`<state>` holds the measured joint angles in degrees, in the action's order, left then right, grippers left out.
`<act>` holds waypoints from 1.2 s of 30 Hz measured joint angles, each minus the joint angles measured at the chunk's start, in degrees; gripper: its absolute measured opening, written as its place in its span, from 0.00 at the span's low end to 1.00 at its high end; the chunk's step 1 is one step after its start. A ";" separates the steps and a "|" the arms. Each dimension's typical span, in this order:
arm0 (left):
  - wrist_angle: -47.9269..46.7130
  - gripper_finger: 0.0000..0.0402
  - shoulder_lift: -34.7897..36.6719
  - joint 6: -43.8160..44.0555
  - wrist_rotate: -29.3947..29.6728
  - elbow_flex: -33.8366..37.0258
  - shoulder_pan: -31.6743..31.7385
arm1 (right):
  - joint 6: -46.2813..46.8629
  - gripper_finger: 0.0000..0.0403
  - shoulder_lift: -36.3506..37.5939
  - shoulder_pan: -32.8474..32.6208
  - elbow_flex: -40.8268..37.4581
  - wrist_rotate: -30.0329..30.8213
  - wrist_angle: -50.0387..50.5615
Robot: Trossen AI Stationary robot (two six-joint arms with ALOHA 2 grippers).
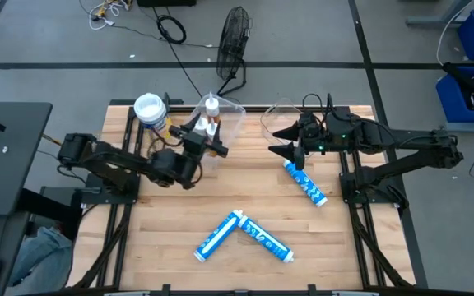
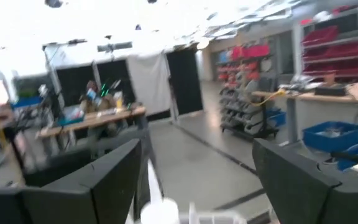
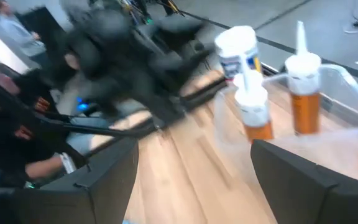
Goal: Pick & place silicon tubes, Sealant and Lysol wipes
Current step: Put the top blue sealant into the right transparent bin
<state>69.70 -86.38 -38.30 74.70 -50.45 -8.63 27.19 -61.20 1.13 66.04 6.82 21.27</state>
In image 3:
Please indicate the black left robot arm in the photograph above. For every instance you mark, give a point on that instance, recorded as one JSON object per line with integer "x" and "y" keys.
{"x": 120, "y": 62}

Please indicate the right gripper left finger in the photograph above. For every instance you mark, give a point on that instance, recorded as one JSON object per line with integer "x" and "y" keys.
{"x": 73, "y": 202}

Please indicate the clear plastic bin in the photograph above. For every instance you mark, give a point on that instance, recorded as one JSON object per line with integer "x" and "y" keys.
{"x": 353, "y": 90}

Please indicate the orange sealant tube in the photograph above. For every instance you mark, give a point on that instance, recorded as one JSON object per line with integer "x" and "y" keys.
{"x": 253, "y": 105}
{"x": 304, "y": 112}

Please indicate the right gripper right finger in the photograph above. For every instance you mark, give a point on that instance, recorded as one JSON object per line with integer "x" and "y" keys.
{"x": 306, "y": 199}

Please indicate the Lysol wipes canister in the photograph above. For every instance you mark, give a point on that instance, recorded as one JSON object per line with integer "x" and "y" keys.
{"x": 235, "y": 40}

